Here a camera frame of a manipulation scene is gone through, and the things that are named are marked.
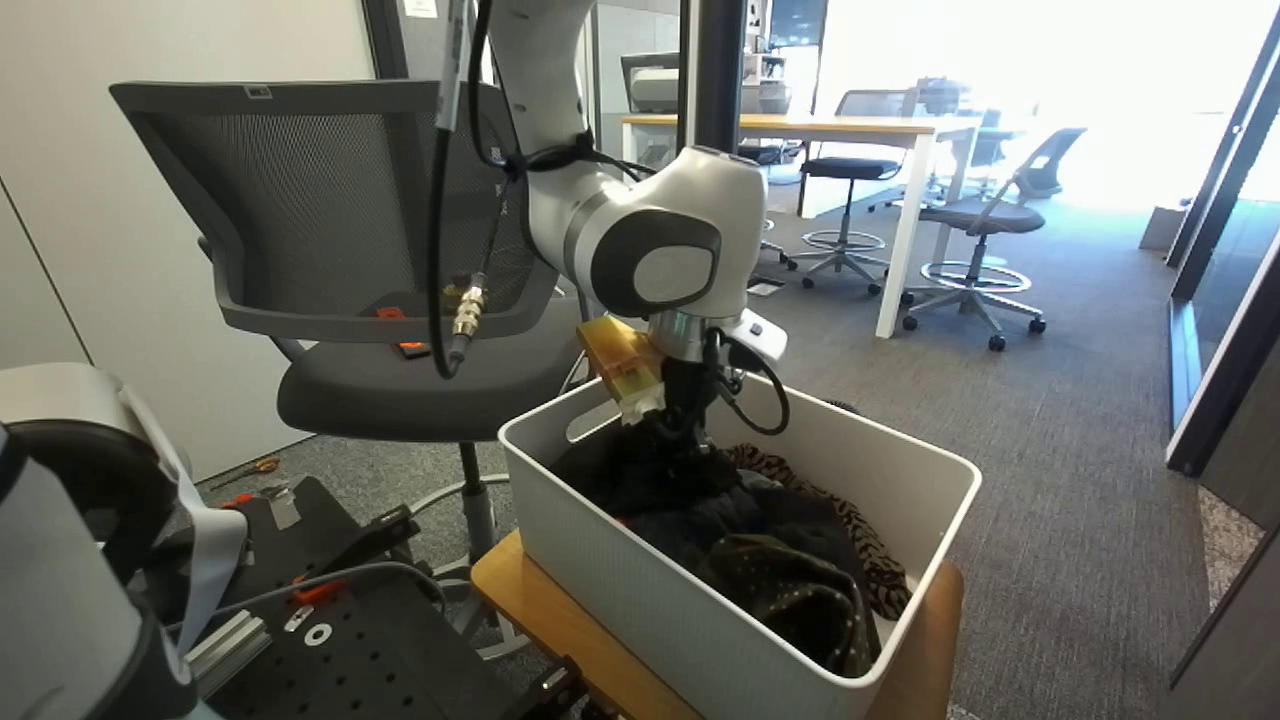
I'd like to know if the small white box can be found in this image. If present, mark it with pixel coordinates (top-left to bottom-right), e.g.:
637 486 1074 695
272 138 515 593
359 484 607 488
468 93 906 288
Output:
1139 204 1192 252

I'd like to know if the grey printer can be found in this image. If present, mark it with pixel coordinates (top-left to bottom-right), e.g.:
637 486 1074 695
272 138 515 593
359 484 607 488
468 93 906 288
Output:
620 52 693 114

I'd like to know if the grey drafting chair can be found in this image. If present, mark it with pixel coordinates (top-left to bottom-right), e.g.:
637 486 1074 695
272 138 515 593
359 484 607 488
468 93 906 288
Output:
899 126 1089 353

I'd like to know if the wooden table with white legs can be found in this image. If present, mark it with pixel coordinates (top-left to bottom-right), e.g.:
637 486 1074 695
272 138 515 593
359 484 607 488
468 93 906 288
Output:
620 112 987 340

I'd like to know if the grey cable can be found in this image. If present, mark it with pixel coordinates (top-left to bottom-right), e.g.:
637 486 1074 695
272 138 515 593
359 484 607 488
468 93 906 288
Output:
196 560 448 626

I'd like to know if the black drafting stool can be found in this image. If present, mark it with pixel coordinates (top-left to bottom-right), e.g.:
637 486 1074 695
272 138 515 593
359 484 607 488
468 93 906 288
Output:
786 88 922 298

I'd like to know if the grey mesh office chair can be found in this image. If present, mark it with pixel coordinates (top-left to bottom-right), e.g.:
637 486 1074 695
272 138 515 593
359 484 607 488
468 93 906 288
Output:
109 79 607 663

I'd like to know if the black head sock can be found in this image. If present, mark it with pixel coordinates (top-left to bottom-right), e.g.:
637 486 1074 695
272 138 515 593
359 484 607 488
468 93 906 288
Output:
549 436 746 561

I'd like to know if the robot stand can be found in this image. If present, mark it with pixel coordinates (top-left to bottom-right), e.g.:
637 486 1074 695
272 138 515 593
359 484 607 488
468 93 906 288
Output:
150 474 591 720

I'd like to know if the aluminium profile bar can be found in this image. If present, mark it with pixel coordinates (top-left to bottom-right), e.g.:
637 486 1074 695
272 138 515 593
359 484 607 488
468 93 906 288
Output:
184 609 273 697

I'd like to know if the black pillar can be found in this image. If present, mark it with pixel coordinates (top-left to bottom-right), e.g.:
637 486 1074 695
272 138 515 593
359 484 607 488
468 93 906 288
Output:
678 0 748 153

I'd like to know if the white plastic container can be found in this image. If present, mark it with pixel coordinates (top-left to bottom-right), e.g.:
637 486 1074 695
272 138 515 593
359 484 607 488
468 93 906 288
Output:
497 374 984 720

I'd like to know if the leopard print cloth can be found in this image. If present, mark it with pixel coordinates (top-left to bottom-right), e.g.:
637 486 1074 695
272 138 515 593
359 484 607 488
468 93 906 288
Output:
724 444 913 622

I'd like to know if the orange and black clip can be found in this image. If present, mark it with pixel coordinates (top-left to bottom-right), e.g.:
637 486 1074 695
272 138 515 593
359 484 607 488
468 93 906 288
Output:
374 304 433 360

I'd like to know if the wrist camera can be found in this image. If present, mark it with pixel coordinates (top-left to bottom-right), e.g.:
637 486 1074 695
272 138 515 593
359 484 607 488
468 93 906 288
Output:
576 314 668 427

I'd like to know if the dark dotted cloth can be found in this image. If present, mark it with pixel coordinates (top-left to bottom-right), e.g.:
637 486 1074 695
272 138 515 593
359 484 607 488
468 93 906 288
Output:
697 533 883 679

